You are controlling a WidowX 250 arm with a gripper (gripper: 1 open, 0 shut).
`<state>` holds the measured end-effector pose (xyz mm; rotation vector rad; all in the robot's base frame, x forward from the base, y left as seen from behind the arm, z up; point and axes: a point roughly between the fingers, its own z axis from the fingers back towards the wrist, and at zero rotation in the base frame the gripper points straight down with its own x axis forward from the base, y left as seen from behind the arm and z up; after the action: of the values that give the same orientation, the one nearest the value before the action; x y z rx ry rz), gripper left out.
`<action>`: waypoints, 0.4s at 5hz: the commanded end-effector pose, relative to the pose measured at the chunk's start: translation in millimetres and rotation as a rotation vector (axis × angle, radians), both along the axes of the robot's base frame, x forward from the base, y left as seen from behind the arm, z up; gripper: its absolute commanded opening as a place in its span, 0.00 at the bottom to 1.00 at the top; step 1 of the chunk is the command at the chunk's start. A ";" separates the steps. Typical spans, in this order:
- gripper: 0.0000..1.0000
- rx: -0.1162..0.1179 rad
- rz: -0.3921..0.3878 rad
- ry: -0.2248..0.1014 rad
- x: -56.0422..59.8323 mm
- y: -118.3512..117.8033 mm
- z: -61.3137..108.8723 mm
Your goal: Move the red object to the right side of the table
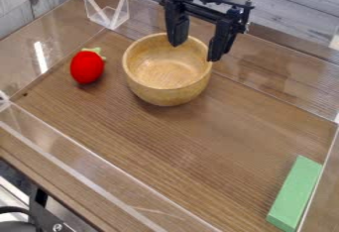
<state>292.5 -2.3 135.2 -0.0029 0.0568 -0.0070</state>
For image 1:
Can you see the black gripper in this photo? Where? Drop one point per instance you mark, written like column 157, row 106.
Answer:
column 225, row 32

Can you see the red plush strawberry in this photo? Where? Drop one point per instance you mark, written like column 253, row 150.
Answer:
column 87, row 66

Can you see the wooden bowl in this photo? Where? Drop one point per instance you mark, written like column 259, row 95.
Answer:
column 165, row 75

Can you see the green foam block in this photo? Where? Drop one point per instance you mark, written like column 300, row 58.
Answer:
column 292, row 197

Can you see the clear acrylic corner bracket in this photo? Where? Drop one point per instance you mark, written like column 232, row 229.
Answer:
column 111, row 18

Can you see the clear acrylic enclosure wall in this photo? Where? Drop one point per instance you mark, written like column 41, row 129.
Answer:
column 139, row 168

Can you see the black table leg bracket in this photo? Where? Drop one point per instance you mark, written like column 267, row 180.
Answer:
column 48, row 221

